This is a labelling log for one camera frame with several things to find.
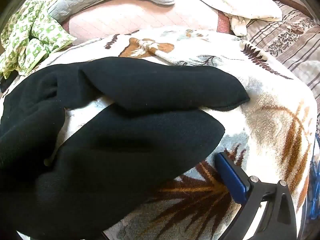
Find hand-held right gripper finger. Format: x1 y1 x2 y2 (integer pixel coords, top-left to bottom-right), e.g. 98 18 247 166
215 152 297 240

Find black pants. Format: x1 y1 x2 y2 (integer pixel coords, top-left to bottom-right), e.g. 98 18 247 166
0 57 251 240

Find leaf print fleece blanket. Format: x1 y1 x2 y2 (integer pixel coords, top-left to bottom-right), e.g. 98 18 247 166
0 27 318 240

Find blue cloth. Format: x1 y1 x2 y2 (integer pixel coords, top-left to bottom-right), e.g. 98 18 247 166
308 132 320 222

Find striped floral pillow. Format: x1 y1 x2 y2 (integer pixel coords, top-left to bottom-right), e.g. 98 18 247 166
243 1 320 82

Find white cream pillow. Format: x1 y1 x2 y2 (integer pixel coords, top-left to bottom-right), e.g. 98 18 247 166
172 0 283 37

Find pink bed sheet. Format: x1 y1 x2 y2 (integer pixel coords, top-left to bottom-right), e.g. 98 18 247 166
61 0 227 40

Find green patterned cloth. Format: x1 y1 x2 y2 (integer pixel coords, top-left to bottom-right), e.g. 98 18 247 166
0 0 77 79

